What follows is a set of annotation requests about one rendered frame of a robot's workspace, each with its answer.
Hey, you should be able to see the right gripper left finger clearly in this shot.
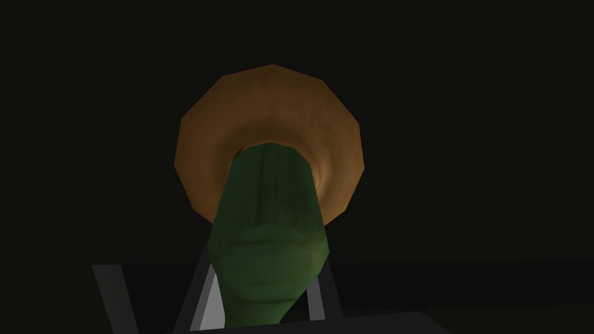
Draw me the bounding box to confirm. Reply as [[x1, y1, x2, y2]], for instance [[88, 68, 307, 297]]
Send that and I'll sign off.
[[173, 242, 227, 333]]

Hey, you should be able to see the orange-brown bowl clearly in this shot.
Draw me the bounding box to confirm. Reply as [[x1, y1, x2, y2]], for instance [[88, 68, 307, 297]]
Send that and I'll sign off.
[[173, 64, 366, 228]]

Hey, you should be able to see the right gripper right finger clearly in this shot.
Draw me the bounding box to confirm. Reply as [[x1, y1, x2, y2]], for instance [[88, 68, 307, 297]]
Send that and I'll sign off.
[[306, 257, 345, 322]]

